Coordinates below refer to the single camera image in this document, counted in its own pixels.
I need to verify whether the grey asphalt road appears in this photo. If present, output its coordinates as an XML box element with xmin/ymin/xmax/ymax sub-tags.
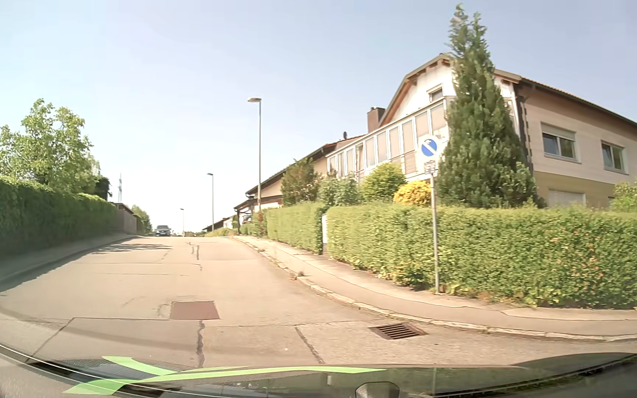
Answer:
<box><xmin>0</xmin><ymin>235</ymin><xmax>637</xmax><ymax>382</ymax></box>

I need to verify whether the trimmed green hedge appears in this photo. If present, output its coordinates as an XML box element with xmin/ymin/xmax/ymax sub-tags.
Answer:
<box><xmin>240</xmin><ymin>201</ymin><xmax>328</xmax><ymax>255</ymax></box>
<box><xmin>326</xmin><ymin>202</ymin><xmax>637</xmax><ymax>309</ymax></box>

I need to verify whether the round yellow bush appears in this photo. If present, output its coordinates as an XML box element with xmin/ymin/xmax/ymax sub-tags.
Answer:
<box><xmin>393</xmin><ymin>180</ymin><xmax>433</xmax><ymax>207</ymax></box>

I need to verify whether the low building with brown roof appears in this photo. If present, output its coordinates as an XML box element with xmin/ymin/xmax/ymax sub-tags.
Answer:
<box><xmin>233</xmin><ymin>135</ymin><xmax>365</xmax><ymax>221</ymax></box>

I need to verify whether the beige house with glazed veranda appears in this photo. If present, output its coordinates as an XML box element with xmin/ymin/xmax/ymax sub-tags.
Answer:
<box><xmin>325</xmin><ymin>53</ymin><xmax>637</xmax><ymax>210</ymax></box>

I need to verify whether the small green tree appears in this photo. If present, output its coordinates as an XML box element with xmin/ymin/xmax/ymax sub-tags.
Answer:
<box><xmin>132</xmin><ymin>205</ymin><xmax>153</xmax><ymax>234</ymax></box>

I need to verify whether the round green bush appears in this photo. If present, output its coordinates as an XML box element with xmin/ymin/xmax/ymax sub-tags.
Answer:
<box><xmin>361</xmin><ymin>161</ymin><xmax>407</xmax><ymax>203</ymax></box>

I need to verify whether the tall conifer tree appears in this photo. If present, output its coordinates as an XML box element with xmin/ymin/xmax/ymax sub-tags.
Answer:
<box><xmin>436</xmin><ymin>4</ymin><xmax>540</xmax><ymax>209</ymax></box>

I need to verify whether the tall green hedge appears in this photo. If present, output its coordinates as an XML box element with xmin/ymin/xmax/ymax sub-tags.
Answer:
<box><xmin>0</xmin><ymin>166</ymin><xmax>121</xmax><ymax>264</ymax></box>

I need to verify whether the dark green bush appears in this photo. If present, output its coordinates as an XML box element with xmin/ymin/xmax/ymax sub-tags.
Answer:
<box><xmin>280</xmin><ymin>158</ymin><xmax>323</xmax><ymax>207</ymax></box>

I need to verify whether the round blue road sign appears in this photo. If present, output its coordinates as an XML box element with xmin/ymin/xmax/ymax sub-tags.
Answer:
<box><xmin>418</xmin><ymin>135</ymin><xmax>442</xmax><ymax>294</ymax></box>

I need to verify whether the car's own bonnet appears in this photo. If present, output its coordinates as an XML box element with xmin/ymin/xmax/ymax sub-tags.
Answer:
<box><xmin>0</xmin><ymin>335</ymin><xmax>637</xmax><ymax>398</ymax></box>

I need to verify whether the grey paved pavement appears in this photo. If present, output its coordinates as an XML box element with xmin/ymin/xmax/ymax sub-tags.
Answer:
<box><xmin>232</xmin><ymin>235</ymin><xmax>637</xmax><ymax>341</ymax></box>
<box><xmin>0</xmin><ymin>233</ymin><xmax>138</xmax><ymax>299</ymax></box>

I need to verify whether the broad leafy tree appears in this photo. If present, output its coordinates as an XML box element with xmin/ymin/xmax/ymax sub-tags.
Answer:
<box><xmin>0</xmin><ymin>98</ymin><xmax>101</xmax><ymax>194</ymax></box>

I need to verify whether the grey wall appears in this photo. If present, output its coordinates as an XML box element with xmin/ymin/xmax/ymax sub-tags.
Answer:
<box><xmin>113</xmin><ymin>202</ymin><xmax>139</xmax><ymax>235</ymax></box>

